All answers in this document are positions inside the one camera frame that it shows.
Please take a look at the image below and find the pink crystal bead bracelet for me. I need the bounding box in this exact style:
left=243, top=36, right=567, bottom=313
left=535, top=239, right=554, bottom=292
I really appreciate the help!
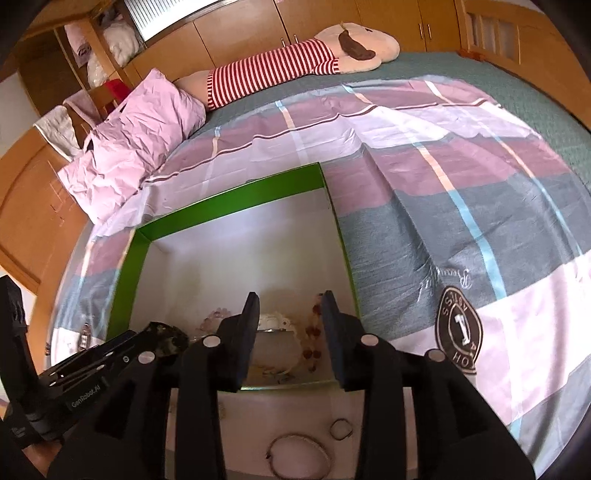
left=197, top=306, right=235, bottom=338

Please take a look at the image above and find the red orange bead bracelet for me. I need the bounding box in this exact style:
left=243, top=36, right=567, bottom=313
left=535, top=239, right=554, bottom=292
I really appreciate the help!
left=299, top=294, right=325, bottom=375

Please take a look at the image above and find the white wrist watch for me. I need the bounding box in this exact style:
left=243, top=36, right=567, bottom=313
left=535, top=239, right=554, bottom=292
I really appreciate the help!
left=250, top=312, right=301, bottom=377

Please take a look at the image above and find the dark finger ring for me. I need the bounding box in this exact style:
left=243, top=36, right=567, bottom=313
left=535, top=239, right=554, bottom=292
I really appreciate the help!
left=328, top=418, right=355, bottom=442

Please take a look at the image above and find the silver bangle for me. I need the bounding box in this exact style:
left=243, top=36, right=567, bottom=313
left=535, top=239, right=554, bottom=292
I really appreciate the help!
left=266, top=433, right=332, bottom=479

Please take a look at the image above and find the green cardboard box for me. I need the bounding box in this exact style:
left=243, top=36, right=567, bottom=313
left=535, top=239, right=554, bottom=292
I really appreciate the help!
left=107, top=164, right=358, bottom=390

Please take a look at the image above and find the plaid bed sheet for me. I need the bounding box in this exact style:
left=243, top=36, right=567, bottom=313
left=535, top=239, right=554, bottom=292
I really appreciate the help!
left=48, top=76, right=590, bottom=474

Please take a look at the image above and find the wooden headboard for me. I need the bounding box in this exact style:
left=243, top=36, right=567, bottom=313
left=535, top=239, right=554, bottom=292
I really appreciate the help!
left=1, top=127, right=88, bottom=372

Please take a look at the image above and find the pink pillow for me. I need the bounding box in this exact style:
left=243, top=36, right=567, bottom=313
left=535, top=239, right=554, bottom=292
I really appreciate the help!
left=58, top=69, right=205, bottom=225

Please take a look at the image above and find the white cloth on headboard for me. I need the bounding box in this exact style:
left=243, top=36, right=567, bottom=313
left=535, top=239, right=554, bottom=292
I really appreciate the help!
left=34, top=90, right=102, bottom=162

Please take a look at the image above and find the striped plush toy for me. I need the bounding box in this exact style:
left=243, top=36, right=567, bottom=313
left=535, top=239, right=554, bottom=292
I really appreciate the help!
left=175, top=23, right=401, bottom=111

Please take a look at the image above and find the wooden wardrobe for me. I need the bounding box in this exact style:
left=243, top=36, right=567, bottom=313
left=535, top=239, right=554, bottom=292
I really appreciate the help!
left=13, top=0, right=463, bottom=116

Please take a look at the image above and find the wooden footboard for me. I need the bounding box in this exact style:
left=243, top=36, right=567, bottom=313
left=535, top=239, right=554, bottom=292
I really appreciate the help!
left=455, top=1, right=590, bottom=127

